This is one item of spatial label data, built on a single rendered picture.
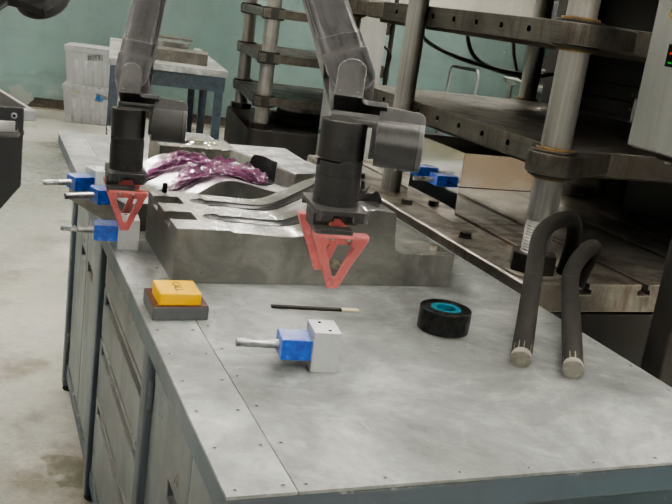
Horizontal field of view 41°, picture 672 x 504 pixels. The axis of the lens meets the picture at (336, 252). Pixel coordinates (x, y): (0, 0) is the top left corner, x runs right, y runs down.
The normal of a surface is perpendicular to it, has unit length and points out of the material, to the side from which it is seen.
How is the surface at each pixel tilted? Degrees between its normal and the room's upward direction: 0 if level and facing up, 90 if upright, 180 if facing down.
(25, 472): 0
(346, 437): 0
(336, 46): 52
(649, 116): 90
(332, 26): 43
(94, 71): 96
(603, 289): 90
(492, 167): 90
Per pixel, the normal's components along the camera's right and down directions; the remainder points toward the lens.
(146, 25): 0.23, -0.32
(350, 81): 0.02, -0.41
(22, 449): 0.14, -0.95
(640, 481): 0.36, 0.29
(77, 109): 0.15, 0.37
